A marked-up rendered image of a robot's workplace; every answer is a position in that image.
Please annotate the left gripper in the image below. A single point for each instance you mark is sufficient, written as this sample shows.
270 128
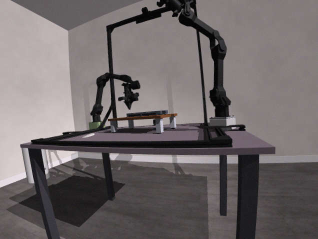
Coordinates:
162 2

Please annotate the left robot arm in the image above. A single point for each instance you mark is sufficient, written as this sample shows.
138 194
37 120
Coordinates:
218 52

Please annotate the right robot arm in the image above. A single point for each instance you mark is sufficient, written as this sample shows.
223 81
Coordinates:
101 82

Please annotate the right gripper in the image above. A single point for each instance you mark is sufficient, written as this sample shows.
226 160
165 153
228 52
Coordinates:
127 100

